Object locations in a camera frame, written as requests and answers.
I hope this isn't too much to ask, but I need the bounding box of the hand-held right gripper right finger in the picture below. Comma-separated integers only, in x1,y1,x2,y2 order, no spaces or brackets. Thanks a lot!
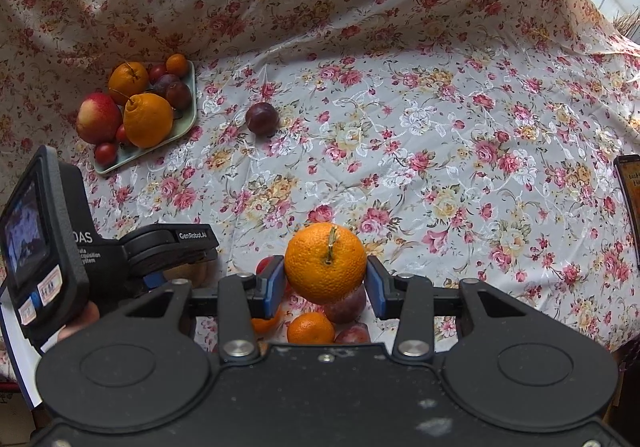
365,255,532,362

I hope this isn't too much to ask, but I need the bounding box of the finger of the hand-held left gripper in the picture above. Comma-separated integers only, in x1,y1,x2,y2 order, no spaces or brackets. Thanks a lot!
131,249,218,294

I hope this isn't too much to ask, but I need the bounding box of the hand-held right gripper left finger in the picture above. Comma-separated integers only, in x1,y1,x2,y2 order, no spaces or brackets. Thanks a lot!
120,257,287,362

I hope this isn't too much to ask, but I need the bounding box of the brown kiwi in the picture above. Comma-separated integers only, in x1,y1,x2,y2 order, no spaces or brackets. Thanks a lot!
172,261,208,289

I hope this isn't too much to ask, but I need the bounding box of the small mandarin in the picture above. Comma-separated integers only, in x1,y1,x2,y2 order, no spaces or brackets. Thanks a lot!
286,312,336,345
250,299,283,334
165,54,189,78

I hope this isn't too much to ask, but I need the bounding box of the large orange with stem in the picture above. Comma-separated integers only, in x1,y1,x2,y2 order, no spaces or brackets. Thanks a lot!
284,222,368,304

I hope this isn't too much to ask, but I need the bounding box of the person's left hand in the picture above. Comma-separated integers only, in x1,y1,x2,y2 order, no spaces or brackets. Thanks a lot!
57,302,101,343

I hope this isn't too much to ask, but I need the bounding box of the reddish plum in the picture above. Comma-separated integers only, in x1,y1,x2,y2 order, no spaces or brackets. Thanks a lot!
322,284,367,324

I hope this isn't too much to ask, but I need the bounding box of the red yellow apple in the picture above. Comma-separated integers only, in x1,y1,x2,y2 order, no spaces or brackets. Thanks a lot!
76,93,123,145

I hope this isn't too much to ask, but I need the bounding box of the floral tablecloth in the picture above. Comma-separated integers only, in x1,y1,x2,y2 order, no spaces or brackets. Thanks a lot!
0,0,640,380

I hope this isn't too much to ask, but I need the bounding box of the bumpy necked orange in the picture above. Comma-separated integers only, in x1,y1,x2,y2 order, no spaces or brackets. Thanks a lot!
123,93,175,149

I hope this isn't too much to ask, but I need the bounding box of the pale green tray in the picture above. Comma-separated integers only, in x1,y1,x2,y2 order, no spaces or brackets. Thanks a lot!
94,60,197,176

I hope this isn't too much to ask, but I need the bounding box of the round orange with stem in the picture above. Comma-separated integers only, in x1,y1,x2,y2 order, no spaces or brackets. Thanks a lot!
108,61,150,105

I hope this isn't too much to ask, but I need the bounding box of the black smartphone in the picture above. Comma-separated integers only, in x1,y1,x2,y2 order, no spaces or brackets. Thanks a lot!
614,154,640,270

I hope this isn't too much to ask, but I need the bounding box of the straw broom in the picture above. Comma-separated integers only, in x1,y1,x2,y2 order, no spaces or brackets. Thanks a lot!
612,7,640,45

